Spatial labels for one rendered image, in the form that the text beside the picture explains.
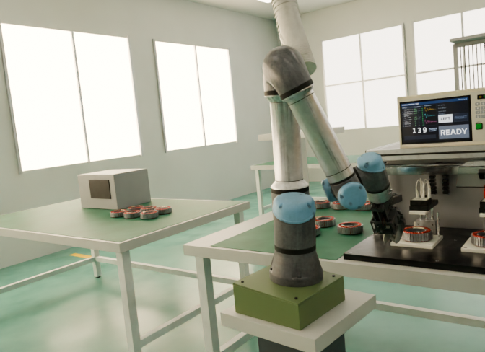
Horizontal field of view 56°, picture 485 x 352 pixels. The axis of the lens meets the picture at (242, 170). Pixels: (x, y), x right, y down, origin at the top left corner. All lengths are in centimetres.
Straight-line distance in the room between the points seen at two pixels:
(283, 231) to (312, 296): 18
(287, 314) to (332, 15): 818
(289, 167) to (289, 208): 17
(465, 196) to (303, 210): 95
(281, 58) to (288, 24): 175
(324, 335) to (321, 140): 49
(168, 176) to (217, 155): 119
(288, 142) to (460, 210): 94
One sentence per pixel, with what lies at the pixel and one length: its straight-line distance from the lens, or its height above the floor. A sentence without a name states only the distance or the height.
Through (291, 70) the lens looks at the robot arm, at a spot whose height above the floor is 140.
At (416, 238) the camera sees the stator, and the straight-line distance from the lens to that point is 179.
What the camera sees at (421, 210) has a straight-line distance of 186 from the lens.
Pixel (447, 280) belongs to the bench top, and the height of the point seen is 73.
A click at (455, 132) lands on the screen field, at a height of 117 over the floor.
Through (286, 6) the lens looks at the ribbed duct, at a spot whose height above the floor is 198.
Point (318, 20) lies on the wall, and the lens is 924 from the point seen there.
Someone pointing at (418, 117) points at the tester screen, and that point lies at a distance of 191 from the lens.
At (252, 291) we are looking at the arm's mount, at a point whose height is 82.
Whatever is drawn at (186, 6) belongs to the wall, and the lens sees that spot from 767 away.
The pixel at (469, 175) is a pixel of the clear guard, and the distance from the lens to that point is 163.
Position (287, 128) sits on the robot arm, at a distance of 134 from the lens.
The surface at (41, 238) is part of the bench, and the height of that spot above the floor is 72.
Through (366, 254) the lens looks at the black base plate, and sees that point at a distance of 171.
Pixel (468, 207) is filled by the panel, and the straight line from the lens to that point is 204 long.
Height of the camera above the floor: 127
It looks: 6 degrees down
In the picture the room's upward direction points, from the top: 6 degrees counter-clockwise
